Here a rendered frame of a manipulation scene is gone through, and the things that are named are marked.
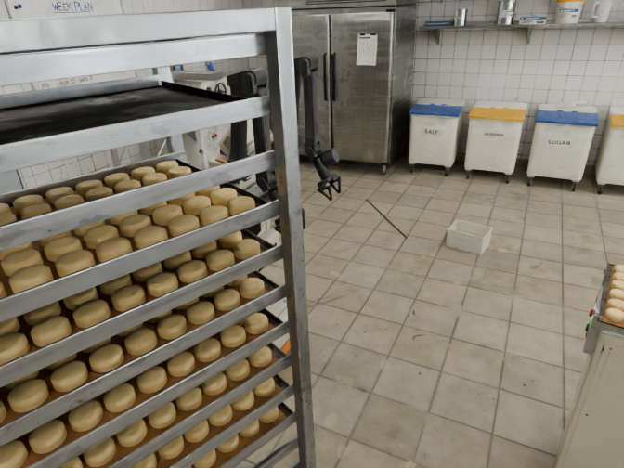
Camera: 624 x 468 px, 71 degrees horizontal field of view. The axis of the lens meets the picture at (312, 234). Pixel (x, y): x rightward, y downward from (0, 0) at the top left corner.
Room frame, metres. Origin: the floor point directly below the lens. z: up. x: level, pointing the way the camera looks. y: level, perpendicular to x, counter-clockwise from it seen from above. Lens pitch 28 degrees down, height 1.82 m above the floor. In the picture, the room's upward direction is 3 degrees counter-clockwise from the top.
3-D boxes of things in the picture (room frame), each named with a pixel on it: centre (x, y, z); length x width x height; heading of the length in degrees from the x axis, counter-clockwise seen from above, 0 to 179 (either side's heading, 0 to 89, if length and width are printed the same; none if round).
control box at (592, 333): (1.24, -1.02, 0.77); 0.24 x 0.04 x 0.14; 143
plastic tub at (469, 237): (3.16, -1.29, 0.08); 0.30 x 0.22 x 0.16; 51
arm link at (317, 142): (2.03, -0.02, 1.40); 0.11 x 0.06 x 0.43; 152
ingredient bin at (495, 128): (4.80, -2.09, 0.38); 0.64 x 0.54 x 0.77; 153
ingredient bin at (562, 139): (4.50, -2.66, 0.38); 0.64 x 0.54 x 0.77; 152
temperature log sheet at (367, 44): (4.92, -0.65, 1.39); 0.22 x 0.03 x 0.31; 62
